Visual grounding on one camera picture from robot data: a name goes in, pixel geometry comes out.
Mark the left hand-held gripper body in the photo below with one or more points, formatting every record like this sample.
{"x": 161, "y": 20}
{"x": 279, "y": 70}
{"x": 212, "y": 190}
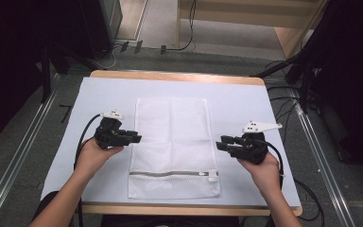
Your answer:
{"x": 108, "y": 134}

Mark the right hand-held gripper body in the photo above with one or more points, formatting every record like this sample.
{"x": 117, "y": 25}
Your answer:
{"x": 252, "y": 148}

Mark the white mesh laundry bag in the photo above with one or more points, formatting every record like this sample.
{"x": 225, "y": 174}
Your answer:
{"x": 173, "y": 142}

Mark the person's left hand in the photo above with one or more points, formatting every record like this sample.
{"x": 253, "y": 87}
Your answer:
{"x": 91, "y": 157}

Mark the person's right hand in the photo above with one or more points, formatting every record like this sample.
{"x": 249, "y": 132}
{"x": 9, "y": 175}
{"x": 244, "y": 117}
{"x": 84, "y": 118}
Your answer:
{"x": 264, "y": 175}

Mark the white table mat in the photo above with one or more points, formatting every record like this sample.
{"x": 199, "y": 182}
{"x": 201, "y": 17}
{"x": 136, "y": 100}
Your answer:
{"x": 233, "y": 101}

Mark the wooden table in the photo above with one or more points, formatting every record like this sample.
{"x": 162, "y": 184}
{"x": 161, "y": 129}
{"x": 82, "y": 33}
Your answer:
{"x": 176, "y": 75}

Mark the black stand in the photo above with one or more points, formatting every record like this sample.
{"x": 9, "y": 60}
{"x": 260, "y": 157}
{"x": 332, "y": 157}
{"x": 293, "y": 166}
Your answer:
{"x": 304, "y": 91}
{"x": 45, "y": 75}

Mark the dark cabinet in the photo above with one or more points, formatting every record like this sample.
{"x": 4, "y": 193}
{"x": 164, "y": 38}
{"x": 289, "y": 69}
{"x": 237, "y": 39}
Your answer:
{"x": 112, "y": 19}

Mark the black curtain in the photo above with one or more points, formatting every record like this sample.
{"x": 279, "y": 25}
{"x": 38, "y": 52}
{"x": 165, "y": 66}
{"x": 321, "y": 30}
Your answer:
{"x": 349, "y": 78}
{"x": 12, "y": 63}

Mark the metal floor rail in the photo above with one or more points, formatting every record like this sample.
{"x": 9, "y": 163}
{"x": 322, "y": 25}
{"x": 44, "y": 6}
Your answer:
{"x": 321, "y": 170}
{"x": 15, "y": 164}

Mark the light wooden frame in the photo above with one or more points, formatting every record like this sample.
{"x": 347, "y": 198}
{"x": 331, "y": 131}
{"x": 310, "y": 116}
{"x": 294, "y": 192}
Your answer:
{"x": 233, "y": 17}

